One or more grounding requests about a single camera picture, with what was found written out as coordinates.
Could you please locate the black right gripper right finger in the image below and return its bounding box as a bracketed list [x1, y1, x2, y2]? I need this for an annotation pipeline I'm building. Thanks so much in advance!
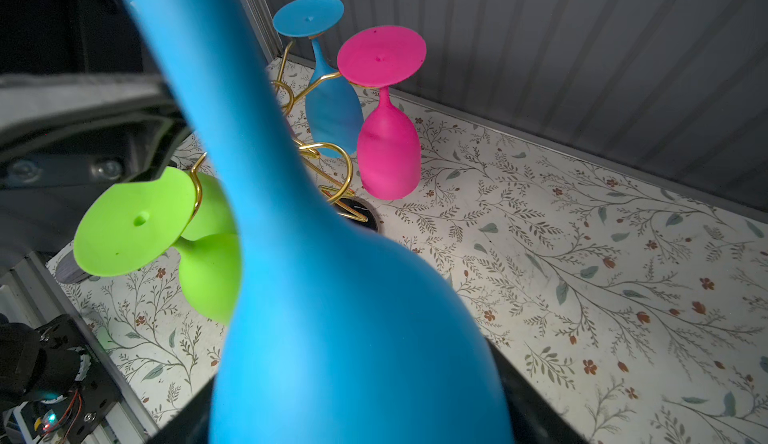
[143, 335, 592, 444]

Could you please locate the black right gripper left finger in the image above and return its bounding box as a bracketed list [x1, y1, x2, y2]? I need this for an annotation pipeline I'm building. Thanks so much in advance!
[1, 74, 191, 272]

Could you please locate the green wine glass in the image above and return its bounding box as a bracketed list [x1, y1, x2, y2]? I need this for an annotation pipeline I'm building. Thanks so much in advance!
[174, 172, 242, 325]
[73, 167, 196, 277]

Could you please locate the blue wine glass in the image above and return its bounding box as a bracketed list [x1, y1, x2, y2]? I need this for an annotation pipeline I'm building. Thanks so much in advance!
[128, 0, 513, 443]
[273, 0, 364, 155]

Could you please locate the blue wine glass on rack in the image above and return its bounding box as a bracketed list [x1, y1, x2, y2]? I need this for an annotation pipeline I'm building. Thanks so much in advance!
[273, 0, 364, 155]

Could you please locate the gold wine glass rack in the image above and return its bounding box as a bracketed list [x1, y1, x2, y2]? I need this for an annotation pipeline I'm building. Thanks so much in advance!
[188, 38, 380, 232]

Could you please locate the pink wine glass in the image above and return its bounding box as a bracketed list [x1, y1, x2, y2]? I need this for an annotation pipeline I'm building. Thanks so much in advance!
[337, 26, 427, 200]

